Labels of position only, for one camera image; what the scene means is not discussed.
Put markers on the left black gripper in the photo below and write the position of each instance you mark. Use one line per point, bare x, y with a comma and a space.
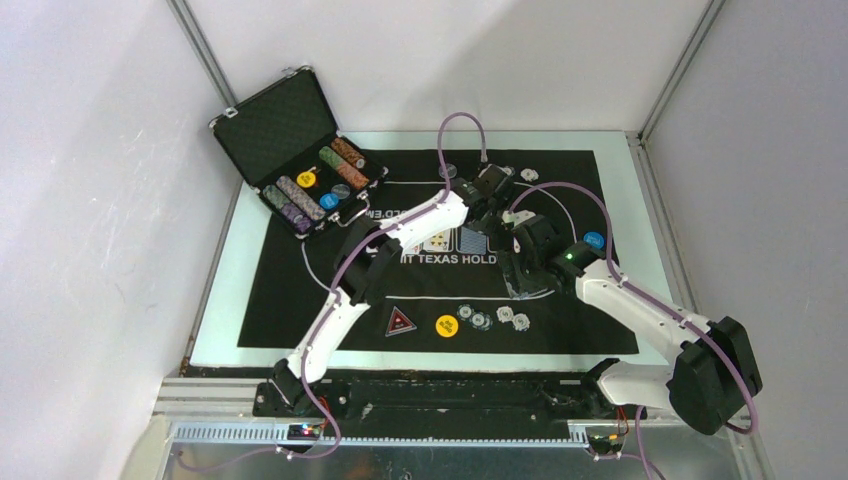
490, 218

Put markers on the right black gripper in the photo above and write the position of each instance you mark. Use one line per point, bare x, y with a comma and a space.
511, 264

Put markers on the black dealer button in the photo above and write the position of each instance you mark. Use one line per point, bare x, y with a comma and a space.
449, 171

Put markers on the white blue chip back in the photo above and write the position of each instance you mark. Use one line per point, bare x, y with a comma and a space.
529, 175

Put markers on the white blue chip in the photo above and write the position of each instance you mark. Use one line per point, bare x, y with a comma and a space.
529, 175
505, 314
521, 322

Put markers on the blue small blind button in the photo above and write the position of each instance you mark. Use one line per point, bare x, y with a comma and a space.
595, 239

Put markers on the white blue chip front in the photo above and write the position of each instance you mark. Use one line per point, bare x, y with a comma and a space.
505, 314
521, 322

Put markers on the grey white chip front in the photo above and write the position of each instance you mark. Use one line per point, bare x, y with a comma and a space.
481, 321

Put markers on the green blue chip front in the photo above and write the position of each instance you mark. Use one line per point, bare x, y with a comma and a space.
465, 312

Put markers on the yellow big blind button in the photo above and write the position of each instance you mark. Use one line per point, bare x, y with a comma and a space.
447, 326

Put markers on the triangular all-in marker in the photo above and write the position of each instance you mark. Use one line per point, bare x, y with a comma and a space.
399, 323

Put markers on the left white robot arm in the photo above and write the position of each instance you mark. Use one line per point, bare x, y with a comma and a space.
369, 250

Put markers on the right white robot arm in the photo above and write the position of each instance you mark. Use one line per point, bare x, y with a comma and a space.
709, 372

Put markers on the black poker table mat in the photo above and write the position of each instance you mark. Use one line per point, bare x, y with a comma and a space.
290, 282

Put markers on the red brown chip row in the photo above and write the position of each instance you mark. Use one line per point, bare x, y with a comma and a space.
349, 153

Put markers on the green orange chip row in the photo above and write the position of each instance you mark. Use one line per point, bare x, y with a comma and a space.
343, 168

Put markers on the clear dealer button in case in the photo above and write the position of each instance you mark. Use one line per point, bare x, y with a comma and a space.
342, 191

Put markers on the blue button in case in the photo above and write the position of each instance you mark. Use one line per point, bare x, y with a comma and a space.
329, 201

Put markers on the yellow button in case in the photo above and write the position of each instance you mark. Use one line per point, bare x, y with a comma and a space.
306, 179

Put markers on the pink grey chip row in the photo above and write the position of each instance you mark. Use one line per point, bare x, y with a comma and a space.
300, 198

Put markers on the black aluminium chip case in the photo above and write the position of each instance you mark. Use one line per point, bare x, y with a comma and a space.
279, 131

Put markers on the electronics board with leds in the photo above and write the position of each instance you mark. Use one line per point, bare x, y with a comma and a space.
303, 432

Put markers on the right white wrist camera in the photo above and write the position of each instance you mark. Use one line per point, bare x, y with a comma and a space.
510, 221

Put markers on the black metal base rail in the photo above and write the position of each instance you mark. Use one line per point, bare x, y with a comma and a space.
436, 406

